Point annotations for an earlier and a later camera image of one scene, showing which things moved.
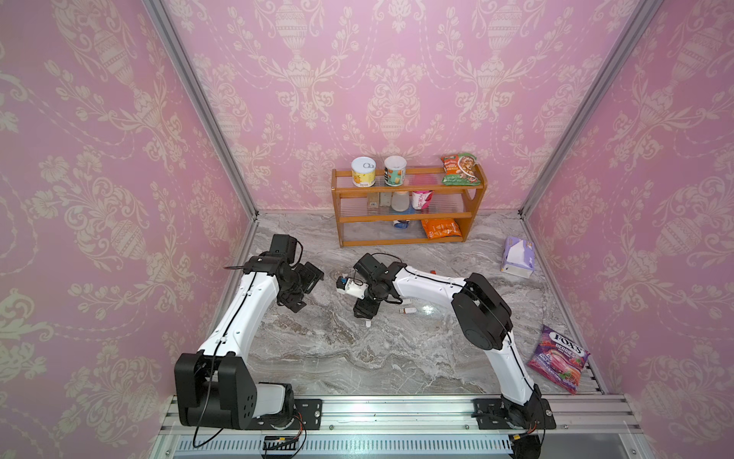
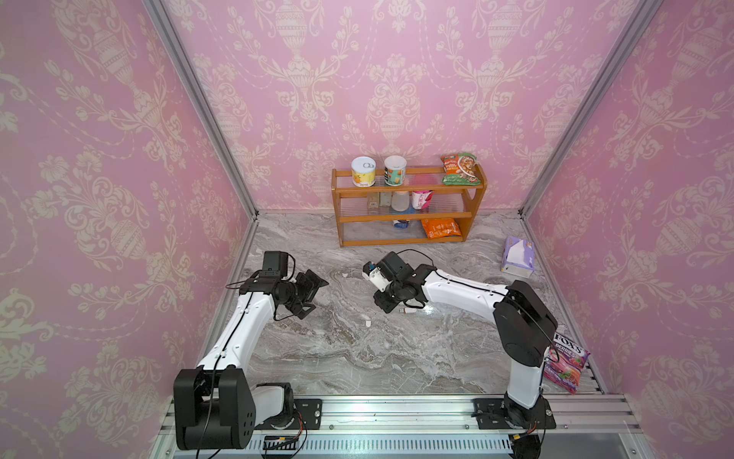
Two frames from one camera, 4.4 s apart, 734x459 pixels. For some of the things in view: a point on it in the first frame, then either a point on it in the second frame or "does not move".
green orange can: [395, 170] does not move
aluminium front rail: [428, 416] does not move
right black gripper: [364, 310] -> [377, 297]
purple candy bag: [559, 360] does not move
